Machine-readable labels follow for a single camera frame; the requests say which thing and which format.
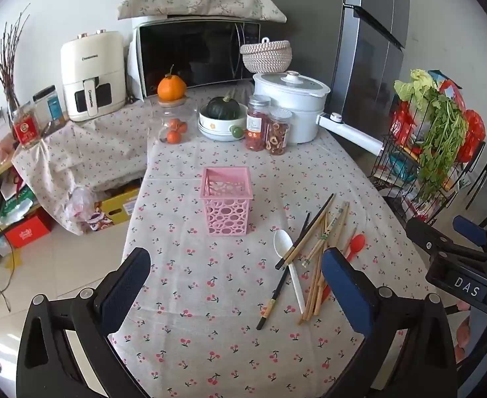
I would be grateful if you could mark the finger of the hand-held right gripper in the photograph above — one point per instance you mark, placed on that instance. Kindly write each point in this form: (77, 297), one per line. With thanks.
(469, 229)
(430, 238)

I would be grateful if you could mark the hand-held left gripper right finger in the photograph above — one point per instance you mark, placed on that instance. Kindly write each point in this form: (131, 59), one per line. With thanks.
(347, 294)

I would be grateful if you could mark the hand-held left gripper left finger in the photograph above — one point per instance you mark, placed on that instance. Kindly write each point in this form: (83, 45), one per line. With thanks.
(123, 286)

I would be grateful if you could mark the pile of bamboo chopsticks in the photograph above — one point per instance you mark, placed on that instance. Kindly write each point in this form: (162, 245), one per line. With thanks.
(313, 294)

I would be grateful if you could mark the black chopstick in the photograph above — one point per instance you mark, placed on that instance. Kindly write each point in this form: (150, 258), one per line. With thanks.
(310, 226)

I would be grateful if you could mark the pink plastic utensil basket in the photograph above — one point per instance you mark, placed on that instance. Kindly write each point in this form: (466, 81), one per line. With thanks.
(227, 215)

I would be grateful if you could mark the person's right hand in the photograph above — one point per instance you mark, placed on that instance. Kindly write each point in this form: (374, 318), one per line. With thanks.
(462, 340)

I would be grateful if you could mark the red plastic spoon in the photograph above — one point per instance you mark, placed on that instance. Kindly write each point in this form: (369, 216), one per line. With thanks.
(357, 242)

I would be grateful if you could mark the yellow cardboard box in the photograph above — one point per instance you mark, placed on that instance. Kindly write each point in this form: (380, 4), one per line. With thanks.
(119, 208)

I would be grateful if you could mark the white plastic spoon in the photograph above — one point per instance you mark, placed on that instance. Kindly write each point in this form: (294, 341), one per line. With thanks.
(283, 242)

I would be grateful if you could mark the green leafy herbs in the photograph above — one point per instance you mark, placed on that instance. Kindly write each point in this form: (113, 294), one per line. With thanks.
(438, 141)

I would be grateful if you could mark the clear plastic bag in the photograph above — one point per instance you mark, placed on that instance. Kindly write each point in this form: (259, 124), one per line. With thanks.
(79, 203)

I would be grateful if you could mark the red snack bag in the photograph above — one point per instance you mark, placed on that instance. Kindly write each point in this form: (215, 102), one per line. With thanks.
(402, 123)
(472, 132)

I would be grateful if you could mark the cherry print tablecloth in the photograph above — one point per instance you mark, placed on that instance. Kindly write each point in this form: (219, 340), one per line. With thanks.
(227, 298)

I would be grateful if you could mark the red cardboard box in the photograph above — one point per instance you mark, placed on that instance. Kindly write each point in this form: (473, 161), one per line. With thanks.
(28, 234)

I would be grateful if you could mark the green packet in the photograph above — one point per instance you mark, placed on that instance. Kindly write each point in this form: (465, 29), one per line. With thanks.
(17, 209)

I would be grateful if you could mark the cherry print cabinet cloth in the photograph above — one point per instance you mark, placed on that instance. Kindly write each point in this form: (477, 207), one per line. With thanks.
(94, 149)

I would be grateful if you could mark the napa cabbage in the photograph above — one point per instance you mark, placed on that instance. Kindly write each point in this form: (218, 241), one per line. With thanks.
(417, 87)

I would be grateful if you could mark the blue package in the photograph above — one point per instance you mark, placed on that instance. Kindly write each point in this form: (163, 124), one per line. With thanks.
(436, 75)

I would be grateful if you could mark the small tangerine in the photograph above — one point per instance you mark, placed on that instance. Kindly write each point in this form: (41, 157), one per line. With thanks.
(173, 136)
(173, 123)
(182, 127)

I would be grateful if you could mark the jar of dried fruit rings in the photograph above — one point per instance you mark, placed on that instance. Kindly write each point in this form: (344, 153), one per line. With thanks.
(278, 137)

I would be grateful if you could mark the grey refrigerator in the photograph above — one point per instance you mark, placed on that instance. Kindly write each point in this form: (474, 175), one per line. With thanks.
(372, 70)

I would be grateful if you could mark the glass jar with wooden lid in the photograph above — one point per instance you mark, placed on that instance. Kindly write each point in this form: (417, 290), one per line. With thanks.
(164, 112)

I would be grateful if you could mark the white ceramic bowl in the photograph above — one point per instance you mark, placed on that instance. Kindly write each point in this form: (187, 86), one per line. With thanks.
(218, 132)

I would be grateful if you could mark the white electric pot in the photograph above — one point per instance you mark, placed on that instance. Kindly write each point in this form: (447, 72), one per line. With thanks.
(297, 112)

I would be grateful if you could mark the red label glass jar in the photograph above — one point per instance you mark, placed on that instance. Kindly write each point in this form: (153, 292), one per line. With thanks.
(23, 130)

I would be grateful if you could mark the jar of red dried fruit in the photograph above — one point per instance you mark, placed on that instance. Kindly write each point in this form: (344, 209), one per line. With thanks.
(256, 132)

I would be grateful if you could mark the blue label black lid jar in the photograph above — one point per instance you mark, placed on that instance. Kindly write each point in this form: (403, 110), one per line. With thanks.
(52, 105)

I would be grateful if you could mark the dark green squash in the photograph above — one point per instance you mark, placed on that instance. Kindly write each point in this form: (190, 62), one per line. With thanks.
(222, 110)

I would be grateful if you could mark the large orange fruit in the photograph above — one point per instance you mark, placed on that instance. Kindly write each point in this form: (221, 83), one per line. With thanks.
(171, 89)

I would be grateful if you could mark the white rimmed glass pot lid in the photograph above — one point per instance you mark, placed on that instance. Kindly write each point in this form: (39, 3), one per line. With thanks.
(281, 86)

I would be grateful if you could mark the cream air fryer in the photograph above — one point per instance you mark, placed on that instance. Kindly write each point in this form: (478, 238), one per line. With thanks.
(90, 62)

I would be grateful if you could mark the black microwave oven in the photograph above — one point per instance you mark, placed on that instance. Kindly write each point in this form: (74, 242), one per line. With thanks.
(185, 54)

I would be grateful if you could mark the woven lidded basket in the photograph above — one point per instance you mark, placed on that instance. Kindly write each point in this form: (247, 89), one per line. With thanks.
(266, 60)

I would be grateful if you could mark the bare dried branches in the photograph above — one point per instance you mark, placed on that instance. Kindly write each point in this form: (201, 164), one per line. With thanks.
(7, 70)

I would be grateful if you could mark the floral fabric cover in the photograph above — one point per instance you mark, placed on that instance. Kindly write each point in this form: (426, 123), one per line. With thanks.
(202, 0)

